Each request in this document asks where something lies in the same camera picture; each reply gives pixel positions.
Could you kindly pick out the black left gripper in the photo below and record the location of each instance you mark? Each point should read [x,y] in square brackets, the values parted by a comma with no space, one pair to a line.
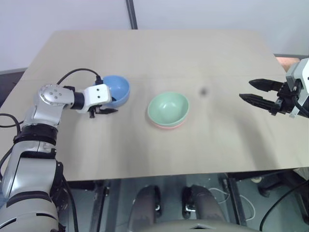
[92,113]

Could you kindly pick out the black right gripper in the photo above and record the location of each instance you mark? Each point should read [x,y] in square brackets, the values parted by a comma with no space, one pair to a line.
[286,99]

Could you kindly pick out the blue bowl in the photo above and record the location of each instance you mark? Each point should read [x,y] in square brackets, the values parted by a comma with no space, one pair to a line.
[120,88]

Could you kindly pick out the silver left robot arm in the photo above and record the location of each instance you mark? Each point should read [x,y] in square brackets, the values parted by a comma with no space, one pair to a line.
[48,96]

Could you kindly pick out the green bowl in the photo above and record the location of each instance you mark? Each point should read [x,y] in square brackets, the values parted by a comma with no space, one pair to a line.
[169,106]

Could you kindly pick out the pink bowl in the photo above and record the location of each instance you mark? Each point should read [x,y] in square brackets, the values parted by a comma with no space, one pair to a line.
[166,127]

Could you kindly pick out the black table leg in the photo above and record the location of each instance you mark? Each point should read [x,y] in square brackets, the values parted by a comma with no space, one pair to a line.
[100,205]
[237,200]

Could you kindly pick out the dark rounded robot leg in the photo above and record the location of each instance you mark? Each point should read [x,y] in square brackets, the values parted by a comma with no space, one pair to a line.
[205,205]
[144,205]

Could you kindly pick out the grey robot torso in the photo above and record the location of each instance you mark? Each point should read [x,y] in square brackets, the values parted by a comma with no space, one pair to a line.
[193,224]

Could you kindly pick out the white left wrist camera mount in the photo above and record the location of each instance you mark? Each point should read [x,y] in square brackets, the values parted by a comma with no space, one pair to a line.
[97,95]

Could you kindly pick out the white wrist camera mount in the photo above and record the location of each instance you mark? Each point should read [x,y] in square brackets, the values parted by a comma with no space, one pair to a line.
[301,70]
[97,95]

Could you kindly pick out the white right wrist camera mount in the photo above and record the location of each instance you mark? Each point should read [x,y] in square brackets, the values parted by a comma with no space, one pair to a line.
[301,70]

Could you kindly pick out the dark vertical wall post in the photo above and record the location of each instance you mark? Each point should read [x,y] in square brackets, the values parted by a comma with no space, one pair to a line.
[131,14]

